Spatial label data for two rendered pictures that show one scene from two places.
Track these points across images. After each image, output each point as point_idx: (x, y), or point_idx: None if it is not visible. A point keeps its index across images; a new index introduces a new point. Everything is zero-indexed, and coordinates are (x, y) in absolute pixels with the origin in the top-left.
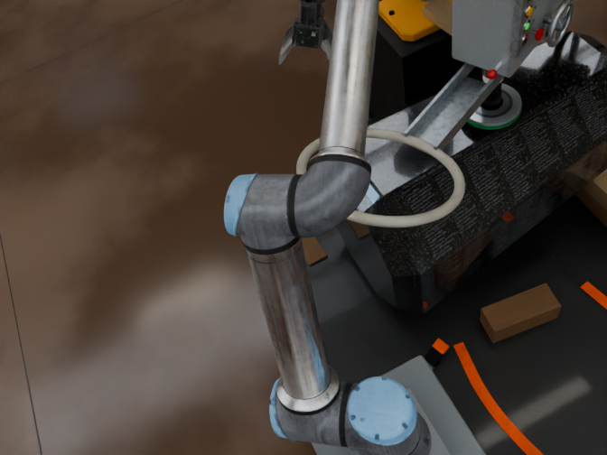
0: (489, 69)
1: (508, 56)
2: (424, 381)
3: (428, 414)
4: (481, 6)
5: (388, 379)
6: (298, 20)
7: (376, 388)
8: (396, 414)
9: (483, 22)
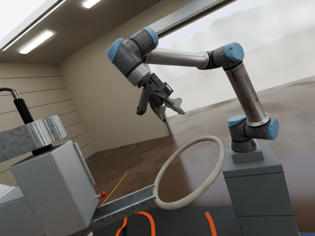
0: (101, 194)
1: (93, 188)
2: (226, 165)
3: (230, 159)
4: (76, 174)
5: (230, 121)
6: (159, 86)
7: (235, 119)
8: (233, 117)
9: (81, 182)
